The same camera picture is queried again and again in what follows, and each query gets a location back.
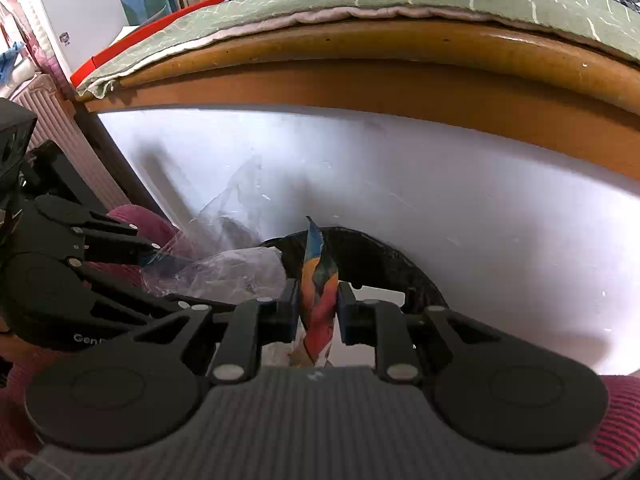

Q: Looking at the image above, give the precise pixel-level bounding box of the clear plastic bag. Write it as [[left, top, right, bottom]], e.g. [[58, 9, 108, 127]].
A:
[[142, 156, 286, 304]]

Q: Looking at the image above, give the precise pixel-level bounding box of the colourful small snack wrapper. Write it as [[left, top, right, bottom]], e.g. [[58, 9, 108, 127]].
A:
[[290, 217, 340, 367]]

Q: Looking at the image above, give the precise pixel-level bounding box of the pink striped sleeve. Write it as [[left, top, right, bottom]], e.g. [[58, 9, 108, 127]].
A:
[[592, 376, 640, 468]]

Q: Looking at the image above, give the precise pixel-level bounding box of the black trash bin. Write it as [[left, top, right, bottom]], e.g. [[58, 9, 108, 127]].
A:
[[262, 226, 448, 314]]

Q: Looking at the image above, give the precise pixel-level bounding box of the white wall radiator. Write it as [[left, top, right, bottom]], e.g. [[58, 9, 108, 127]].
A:
[[10, 74, 130, 210]]

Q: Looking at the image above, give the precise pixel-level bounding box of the red bed rail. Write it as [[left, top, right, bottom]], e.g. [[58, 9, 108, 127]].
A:
[[70, 0, 229, 89]]

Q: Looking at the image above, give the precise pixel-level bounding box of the wooden bed frame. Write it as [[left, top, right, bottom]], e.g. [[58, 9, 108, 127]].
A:
[[86, 20, 639, 178]]

